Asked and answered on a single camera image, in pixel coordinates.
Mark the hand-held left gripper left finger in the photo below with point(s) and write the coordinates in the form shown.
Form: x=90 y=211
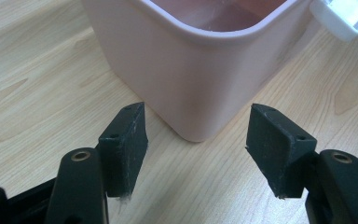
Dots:
x=124 y=149

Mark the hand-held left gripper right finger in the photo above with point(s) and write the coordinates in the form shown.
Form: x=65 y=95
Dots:
x=276 y=149

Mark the pink storage box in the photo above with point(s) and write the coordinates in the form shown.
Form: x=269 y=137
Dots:
x=183 y=77

